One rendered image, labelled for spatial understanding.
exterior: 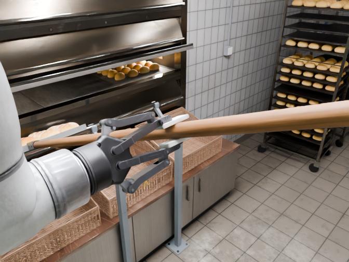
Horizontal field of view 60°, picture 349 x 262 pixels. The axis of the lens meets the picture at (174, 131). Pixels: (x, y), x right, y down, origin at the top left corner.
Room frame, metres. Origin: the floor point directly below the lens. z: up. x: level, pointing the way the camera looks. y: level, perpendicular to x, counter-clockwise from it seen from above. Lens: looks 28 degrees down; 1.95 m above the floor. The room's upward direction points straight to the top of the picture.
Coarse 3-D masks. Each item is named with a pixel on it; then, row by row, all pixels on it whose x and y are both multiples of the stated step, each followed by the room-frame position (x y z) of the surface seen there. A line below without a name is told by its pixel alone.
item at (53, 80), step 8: (184, 48) 2.40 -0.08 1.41; (192, 48) 2.46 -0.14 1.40; (152, 56) 2.16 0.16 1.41; (160, 56) 2.22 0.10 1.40; (112, 64) 1.93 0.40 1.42; (120, 64) 1.97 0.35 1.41; (80, 72) 1.76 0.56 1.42; (88, 72) 1.80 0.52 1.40; (24, 80) 1.72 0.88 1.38; (48, 80) 1.62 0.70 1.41; (56, 80) 1.65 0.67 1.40; (16, 88) 1.50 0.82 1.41; (24, 88) 1.53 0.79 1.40
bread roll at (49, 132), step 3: (48, 129) 1.29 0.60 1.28; (51, 129) 1.29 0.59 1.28; (54, 129) 1.30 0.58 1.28; (45, 132) 1.27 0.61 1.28; (48, 132) 1.27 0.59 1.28; (51, 132) 1.27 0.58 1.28; (54, 132) 1.28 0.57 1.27; (57, 132) 1.29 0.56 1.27; (42, 135) 1.25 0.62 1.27; (45, 135) 1.25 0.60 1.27; (48, 135) 1.25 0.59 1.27; (51, 135) 1.26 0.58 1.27; (42, 138) 1.24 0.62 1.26
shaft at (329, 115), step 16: (256, 112) 0.40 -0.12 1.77; (272, 112) 0.38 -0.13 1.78; (288, 112) 0.36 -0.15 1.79; (304, 112) 0.34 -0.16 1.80; (320, 112) 0.33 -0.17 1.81; (336, 112) 0.31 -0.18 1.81; (176, 128) 0.50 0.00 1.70; (192, 128) 0.47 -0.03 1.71; (208, 128) 0.44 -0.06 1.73; (224, 128) 0.42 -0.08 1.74; (240, 128) 0.40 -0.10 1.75; (256, 128) 0.38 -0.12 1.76; (272, 128) 0.37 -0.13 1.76; (288, 128) 0.35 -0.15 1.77; (304, 128) 0.34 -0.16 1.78; (48, 144) 0.97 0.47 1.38; (64, 144) 0.87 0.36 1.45; (80, 144) 0.79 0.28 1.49
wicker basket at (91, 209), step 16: (96, 208) 1.36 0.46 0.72; (48, 224) 1.37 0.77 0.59; (64, 224) 1.23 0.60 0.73; (80, 224) 1.28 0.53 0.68; (96, 224) 1.35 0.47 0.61; (32, 240) 1.24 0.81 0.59; (48, 240) 1.16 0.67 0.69; (64, 240) 1.21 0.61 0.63; (0, 256) 1.13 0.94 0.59; (16, 256) 1.04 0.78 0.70; (32, 256) 1.09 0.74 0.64; (48, 256) 1.14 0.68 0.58
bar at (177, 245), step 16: (128, 112) 1.72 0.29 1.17; (160, 112) 1.86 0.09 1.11; (96, 128) 1.54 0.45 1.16; (176, 160) 1.72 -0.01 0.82; (176, 176) 1.72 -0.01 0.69; (176, 192) 1.72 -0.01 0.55; (176, 208) 1.72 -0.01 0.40; (176, 224) 1.72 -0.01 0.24; (128, 240) 1.39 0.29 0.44; (176, 240) 1.72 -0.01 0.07; (128, 256) 1.38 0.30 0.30
